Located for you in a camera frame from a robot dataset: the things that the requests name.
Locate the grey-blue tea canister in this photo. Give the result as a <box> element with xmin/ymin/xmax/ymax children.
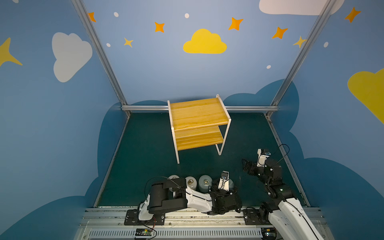
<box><xmin>224</xmin><ymin>179</ymin><xmax>234</xmax><ymax>192</ymax></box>
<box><xmin>198</xmin><ymin>175</ymin><xmax>213</xmax><ymax>193</ymax></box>

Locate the white tea canister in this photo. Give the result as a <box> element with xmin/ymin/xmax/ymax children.
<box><xmin>169</xmin><ymin>175</ymin><xmax>180</xmax><ymax>193</ymax></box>
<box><xmin>186</xmin><ymin>176</ymin><xmax>198</xmax><ymax>191</ymax></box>

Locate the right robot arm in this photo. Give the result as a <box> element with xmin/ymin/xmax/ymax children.
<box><xmin>242</xmin><ymin>158</ymin><xmax>324</xmax><ymax>240</ymax></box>

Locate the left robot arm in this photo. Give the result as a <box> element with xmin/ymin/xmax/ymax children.
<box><xmin>137</xmin><ymin>178</ymin><xmax>243</xmax><ymax>222</ymax></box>

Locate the wooden two-tier shelf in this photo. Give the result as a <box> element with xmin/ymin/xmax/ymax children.
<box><xmin>167</xmin><ymin>95</ymin><xmax>232</xmax><ymax>164</ymax></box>

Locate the right controller board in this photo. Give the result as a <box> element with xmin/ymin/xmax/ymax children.
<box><xmin>261</xmin><ymin>228</ymin><xmax>277</xmax><ymax>240</ymax></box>

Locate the controller board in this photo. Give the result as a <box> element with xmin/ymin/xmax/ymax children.
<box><xmin>261</xmin><ymin>228</ymin><xmax>277</xmax><ymax>240</ymax></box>
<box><xmin>134</xmin><ymin>228</ymin><xmax>154</xmax><ymax>240</ymax></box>

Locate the left controller board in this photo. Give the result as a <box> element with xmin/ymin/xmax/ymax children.
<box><xmin>134</xmin><ymin>228</ymin><xmax>154</xmax><ymax>240</ymax></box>

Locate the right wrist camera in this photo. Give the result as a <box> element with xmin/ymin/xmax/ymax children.
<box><xmin>257</xmin><ymin>149</ymin><xmax>271</xmax><ymax>167</ymax></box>

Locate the right camera cable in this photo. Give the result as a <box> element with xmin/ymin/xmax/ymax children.
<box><xmin>275</xmin><ymin>143</ymin><xmax>291</xmax><ymax>164</ymax></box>

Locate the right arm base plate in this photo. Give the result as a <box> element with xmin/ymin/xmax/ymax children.
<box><xmin>243</xmin><ymin>208</ymin><xmax>271</xmax><ymax>226</ymax></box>

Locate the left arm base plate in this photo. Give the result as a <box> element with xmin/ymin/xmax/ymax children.
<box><xmin>124</xmin><ymin>210</ymin><xmax>165</xmax><ymax>227</ymax></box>

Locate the aluminium mounting rail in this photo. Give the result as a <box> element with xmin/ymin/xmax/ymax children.
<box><xmin>73</xmin><ymin>206</ymin><xmax>335</xmax><ymax>240</ymax></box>

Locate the rear aluminium frame bar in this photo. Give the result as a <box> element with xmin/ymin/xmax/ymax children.
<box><xmin>122</xmin><ymin>105</ymin><xmax>279</xmax><ymax>112</ymax></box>

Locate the right aluminium frame post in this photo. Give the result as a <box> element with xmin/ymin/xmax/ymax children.
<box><xmin>270</xmin><ymin>0</ymin><xmax>337</xmax><ymax>108</ymax></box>

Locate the aluminium frame post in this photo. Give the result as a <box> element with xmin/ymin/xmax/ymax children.
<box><xmin>72</xmin><ymin>0</ymin><xmax>128</xmax><ymax>108</ymax></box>
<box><xmin>270</xmin><ymin>0</ymin><xmax>337</xmax><ymax>108</ymax></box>

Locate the left aluminium frame post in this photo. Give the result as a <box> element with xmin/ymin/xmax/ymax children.
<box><xmin>72</xmin><ymin>0</ymin><xmax>128</xmax><ymax>108</ymax></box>

